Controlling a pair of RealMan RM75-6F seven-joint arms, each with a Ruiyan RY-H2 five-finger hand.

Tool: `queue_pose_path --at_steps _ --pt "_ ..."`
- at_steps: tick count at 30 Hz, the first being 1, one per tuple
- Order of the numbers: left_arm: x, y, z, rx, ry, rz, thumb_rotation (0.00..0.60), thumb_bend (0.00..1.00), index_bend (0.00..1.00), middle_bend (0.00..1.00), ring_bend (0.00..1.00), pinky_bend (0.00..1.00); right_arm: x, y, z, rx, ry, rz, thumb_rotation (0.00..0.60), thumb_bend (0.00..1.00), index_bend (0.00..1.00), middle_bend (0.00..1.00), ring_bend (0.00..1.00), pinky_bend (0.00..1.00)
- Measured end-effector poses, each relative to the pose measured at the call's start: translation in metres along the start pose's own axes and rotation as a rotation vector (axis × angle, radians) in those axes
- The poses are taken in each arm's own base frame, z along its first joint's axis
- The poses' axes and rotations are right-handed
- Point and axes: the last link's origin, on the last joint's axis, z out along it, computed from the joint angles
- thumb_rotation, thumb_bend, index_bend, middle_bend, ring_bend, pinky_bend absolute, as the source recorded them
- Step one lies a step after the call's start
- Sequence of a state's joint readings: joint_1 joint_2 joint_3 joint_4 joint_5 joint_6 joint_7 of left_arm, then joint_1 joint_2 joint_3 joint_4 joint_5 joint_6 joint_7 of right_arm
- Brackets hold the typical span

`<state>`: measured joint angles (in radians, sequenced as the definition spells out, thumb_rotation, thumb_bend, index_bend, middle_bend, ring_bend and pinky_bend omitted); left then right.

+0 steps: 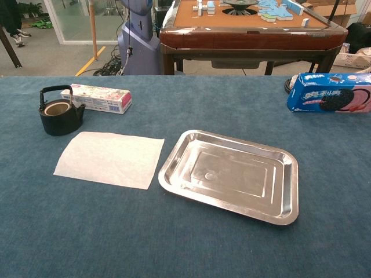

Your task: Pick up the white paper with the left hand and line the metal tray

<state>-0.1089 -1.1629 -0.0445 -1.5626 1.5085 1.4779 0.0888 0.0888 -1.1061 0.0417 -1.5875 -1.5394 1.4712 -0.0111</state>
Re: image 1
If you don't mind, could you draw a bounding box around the white paper sheet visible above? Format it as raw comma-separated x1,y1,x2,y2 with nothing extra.
53,131,165,191

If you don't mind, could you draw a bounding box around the rectangular metal tray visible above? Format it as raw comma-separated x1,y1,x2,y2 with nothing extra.
158,129,300,226

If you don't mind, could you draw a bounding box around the floral cling film box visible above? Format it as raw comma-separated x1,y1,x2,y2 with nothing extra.
60,83,133,115

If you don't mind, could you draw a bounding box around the brown mahjong table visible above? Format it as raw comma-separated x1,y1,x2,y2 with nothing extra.
159,0,348,76

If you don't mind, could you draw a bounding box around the small group of mahjong tiles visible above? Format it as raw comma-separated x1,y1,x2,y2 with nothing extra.
192,0,217,16

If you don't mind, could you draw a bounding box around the blue felt table cover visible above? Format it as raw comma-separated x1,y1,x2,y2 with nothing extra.
0,75,371,278

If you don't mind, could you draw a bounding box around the blue Oreo cookie box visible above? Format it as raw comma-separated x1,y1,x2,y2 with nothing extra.
286,72,371,114

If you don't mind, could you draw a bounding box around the orange wooden pole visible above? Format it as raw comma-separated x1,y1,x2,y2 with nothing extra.
88,0,99,61

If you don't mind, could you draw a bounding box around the black mahjong centre dial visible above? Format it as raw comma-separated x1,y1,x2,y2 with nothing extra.
221,0,259,16

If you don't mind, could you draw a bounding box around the pile of blue mahjong tiles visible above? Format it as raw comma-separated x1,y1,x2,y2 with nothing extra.
257,0,304,23

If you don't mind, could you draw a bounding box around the white framed glass partition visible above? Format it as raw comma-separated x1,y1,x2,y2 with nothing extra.
43,0,128,46

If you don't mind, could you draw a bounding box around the white plastic basket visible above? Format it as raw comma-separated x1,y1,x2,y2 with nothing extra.
333,52,371,70

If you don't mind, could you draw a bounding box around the green item on floor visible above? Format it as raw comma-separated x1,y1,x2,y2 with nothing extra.
30,17,53,29

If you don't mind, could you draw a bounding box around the black tripod stand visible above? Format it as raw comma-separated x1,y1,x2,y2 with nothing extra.
327,0,340,28

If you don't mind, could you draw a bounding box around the black slanted table leg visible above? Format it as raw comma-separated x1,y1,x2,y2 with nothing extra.
0,25,23,69

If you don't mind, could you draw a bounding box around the row of potted plants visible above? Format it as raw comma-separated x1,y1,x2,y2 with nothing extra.
17,2,44,19

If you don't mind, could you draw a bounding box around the black bag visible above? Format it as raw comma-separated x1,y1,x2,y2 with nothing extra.
346,22,371,54

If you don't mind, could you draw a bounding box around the cardboard box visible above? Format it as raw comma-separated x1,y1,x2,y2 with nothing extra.
304,0,359,28

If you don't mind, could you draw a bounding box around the person in black trousers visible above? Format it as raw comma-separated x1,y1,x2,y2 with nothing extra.
0,0,32,47

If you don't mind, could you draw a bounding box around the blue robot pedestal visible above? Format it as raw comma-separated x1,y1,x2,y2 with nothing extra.
117,0,162,76

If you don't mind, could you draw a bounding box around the tangled floor cable bundle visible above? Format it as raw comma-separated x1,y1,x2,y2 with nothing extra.
92,45,125,76

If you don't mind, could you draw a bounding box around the black teapot with handle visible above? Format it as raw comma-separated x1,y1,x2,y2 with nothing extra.
38,85,86,137

